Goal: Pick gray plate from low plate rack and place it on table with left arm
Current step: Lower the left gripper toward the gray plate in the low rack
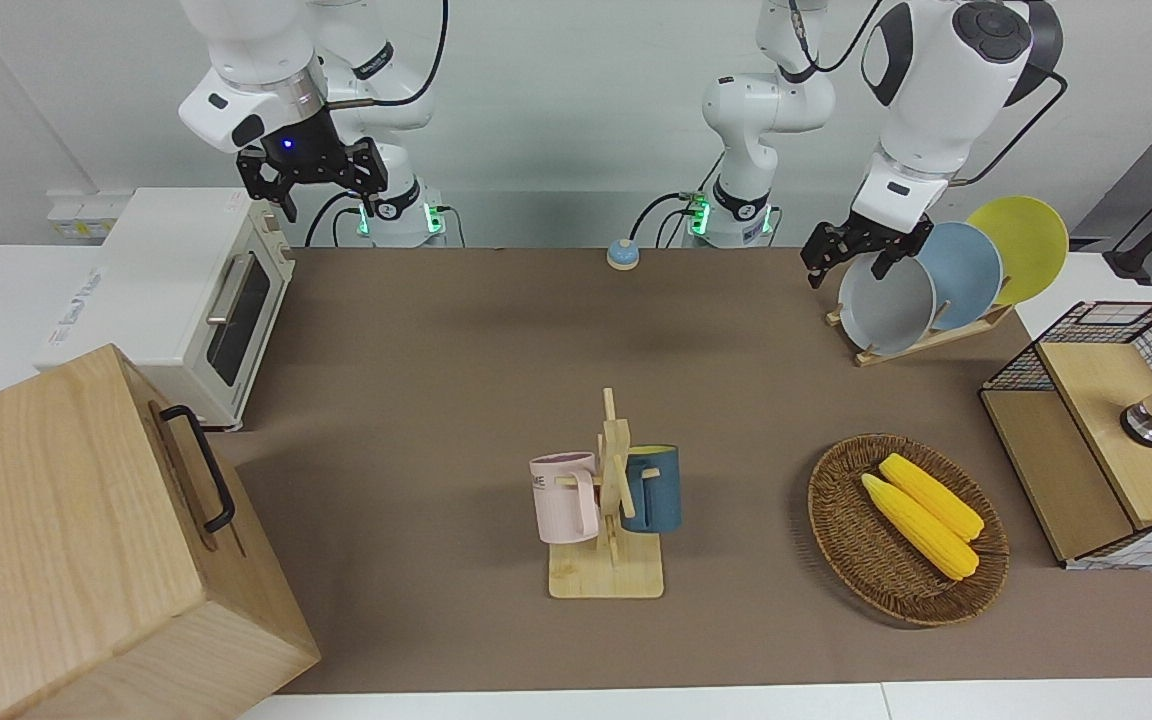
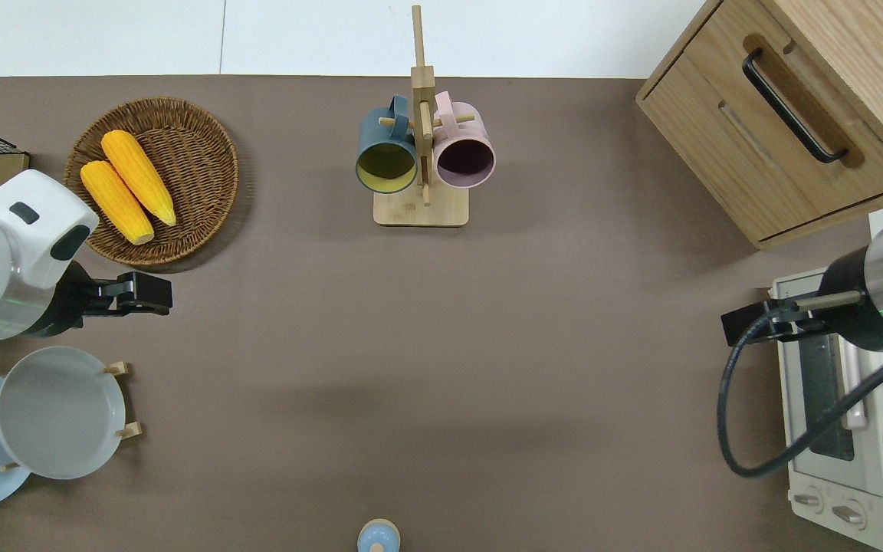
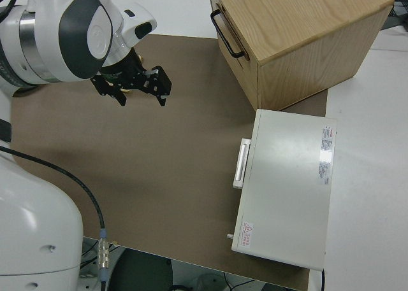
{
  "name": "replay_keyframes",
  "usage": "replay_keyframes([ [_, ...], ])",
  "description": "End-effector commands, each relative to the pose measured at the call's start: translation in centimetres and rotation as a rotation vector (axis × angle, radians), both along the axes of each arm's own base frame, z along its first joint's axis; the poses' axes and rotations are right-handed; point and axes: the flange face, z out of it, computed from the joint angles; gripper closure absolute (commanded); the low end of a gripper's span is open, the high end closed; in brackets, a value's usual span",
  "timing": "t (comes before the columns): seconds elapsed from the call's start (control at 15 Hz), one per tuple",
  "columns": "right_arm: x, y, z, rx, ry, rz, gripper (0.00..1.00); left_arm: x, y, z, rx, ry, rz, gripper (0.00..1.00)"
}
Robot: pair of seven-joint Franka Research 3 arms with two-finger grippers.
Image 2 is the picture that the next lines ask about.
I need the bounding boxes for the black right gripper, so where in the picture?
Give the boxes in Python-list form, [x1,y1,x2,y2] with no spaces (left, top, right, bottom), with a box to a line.
[721,299,826,347]

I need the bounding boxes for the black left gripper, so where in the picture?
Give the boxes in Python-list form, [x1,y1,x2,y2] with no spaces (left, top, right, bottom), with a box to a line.
[83,271,173,317]

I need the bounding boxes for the gray plate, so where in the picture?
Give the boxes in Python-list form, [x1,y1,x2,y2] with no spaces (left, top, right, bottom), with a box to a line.
[0,346,127,481]

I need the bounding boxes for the wooden plate rack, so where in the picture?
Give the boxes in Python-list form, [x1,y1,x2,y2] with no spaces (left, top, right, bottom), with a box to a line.
[0,360,143,473]

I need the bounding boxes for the yellow corn cob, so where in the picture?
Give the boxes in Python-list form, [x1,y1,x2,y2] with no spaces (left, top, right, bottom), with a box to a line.
[80,159,156,246]
[100,130,178,228]

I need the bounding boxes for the brown wicker basket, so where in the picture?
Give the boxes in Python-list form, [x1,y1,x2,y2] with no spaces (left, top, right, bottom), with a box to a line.
[64,97,240,268]

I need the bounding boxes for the wooden drawer cabinet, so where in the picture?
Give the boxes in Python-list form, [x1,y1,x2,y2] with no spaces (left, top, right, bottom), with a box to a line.
[635,0,883,251]

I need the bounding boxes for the white toaster oven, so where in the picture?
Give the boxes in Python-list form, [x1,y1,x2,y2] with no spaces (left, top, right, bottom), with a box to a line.
[768,207,883,552]

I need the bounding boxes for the brown table mat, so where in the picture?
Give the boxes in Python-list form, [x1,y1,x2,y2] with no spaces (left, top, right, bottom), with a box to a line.
[0,74,883,552]

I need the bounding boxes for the dark blue mug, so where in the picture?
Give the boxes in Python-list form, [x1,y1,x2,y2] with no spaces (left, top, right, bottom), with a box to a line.
[355,95,419,195]

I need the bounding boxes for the wooden mug tree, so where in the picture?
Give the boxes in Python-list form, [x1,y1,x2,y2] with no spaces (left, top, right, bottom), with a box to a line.
[373,5,470,228]

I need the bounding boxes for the pink mug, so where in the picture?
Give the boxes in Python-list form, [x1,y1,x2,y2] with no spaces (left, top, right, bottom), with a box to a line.
[432,90,497,189]

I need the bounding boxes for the blue service bell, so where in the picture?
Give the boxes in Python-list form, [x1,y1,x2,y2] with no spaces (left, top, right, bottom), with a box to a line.
[356,519,401,552]

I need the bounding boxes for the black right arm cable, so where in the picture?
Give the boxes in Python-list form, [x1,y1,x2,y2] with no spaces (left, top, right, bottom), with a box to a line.
[717,310,883,480]

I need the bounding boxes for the black cabinet handle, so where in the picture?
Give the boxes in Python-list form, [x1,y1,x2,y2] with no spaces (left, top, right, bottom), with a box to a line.
[742,48,850,165]

